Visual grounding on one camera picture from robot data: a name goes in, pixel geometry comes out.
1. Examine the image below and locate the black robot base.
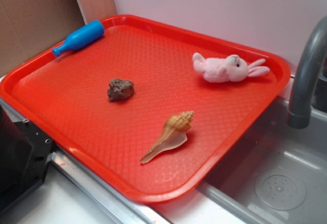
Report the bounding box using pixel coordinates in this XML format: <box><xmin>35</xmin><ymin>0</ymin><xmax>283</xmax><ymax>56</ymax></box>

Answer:
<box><xmin>1</xmin><ymin>108</ymin><xmax>54</xmax><ymax>214</ymax></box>

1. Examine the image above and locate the brown rock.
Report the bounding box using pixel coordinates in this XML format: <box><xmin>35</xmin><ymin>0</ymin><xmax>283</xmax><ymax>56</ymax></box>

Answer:
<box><xmin>107</xmin><ymin>78</ymin><xmax>134</xmax><ymax>102</ymax></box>

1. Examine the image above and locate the red plastic tray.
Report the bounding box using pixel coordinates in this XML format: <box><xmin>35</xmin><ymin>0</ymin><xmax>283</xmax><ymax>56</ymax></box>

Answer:
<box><xmin>1</xmin><ymin>15</ymin><xmax>290</xmax><ymax>204</ymax></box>

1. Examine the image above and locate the tan conch seashell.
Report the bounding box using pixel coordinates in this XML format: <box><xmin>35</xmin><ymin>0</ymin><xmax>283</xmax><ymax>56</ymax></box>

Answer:
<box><xmin>140</xmin><ymin>111</ymin><xmax>194</xmax><ymax>164</ymax></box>

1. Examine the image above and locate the pink plush bunny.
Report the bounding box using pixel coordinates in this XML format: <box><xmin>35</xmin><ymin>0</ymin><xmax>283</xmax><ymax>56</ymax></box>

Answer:
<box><xmin>192</xmin><ymin>53</ymin><xmax>270</xmax><ymax>83</ymax></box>

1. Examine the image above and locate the blue toy bottle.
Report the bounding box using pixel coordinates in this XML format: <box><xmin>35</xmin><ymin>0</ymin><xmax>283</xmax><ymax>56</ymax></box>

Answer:
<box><xmin>52</xmin><ymin>20</ymin><xmax>105</xmax><ymax>57</ymax></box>

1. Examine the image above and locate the grey toy faucet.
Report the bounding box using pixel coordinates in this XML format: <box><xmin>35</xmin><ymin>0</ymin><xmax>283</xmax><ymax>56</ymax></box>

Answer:
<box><xmin>287</xmin><ymin>17</ymin><xmax>326</xmax><ymax>129</ymax></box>

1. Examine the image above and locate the grey toy sink basin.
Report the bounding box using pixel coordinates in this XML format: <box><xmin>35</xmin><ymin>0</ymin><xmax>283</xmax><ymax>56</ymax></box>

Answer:
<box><xmin>198</xmin><ymin>98</ymin><xmax>326</xmax><ymax>223</ymax></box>

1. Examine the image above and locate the brown cardboard panel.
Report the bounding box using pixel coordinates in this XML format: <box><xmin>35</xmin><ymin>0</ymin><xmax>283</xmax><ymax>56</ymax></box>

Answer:
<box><xmin>1</xmin><ymin>0</ymin><xmax>116</xmax><ymax>76</ymax></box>

